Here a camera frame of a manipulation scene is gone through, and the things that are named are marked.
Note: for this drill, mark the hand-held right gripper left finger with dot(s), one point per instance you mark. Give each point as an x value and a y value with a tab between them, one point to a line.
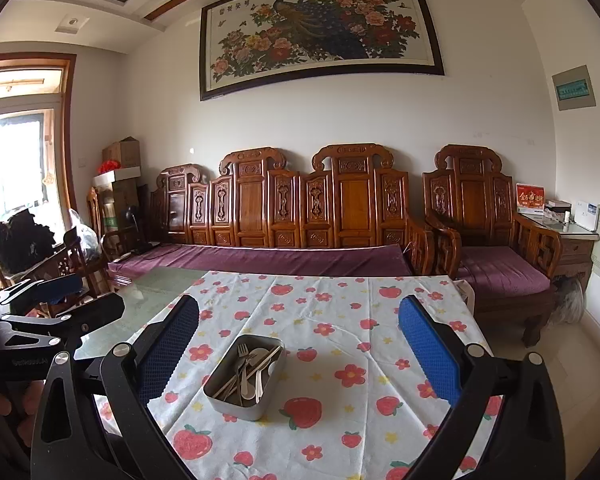
170	347

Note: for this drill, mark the carved wooden chair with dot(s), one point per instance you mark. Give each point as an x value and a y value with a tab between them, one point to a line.
65	262

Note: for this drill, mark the grey wall panel box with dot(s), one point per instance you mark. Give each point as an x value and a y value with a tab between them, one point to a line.
574	88

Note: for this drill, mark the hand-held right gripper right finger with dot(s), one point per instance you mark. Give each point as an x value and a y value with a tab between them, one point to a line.
430	350

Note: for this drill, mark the purple armchair cushion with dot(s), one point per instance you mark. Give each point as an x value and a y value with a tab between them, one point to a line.
500	270

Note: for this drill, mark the framed peacock flower painting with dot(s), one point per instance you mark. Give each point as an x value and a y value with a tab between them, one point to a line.
320	30

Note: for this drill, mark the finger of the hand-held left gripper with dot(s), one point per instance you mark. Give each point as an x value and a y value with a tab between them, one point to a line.
97	310
55	285

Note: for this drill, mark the white tabletop device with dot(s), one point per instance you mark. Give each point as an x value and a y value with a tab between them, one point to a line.
586	217

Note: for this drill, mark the rectangular metal tin container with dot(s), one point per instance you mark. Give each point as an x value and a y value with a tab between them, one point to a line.
230	407

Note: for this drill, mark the red artificial flowers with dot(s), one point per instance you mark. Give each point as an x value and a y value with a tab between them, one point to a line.
109	166

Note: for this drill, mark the white plastic stool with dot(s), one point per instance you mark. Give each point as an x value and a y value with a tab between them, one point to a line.
464	294

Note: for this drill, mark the black desk lamp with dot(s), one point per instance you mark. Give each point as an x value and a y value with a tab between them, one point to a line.
135	220

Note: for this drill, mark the black fluffy garment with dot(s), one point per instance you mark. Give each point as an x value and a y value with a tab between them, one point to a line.
22	240

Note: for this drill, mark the stainless steel fork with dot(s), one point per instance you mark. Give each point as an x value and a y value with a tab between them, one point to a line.
242	360

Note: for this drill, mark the cream plastic spoon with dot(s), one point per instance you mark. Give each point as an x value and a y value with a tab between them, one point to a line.
261	355
274	367

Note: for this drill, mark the strawberry flower printed tablecloth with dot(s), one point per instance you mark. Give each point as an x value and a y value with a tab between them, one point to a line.
340	320

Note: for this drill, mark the wooden door frame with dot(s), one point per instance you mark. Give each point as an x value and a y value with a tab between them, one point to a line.
70	135

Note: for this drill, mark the white cardboard box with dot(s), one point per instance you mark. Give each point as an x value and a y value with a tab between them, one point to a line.
125	174

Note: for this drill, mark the light wooden chopstick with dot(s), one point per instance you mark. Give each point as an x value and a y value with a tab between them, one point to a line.
265	360
230	391

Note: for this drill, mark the recessed ceiling spotlight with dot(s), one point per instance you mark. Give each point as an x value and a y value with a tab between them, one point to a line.
72	22

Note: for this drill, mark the stacked cardboard boxes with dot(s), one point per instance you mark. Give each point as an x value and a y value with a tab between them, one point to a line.
122	200

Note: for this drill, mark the tissue box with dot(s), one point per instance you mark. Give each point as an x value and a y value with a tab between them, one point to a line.
557	210

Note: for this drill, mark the grey plastic bag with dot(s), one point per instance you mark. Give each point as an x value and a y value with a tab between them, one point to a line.
569	300

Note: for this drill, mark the clear plastic bag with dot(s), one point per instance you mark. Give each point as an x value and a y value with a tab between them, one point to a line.
87	235

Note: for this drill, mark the carved wooden armchair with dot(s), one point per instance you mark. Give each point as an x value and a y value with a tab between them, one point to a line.
467	195

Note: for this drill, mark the carved wooden sofa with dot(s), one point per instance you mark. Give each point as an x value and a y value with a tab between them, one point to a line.
290	200

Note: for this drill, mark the wooden side table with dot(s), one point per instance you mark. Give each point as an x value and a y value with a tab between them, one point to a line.
575	255

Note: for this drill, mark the brown cardboard box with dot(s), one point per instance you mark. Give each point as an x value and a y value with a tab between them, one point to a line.
124	151

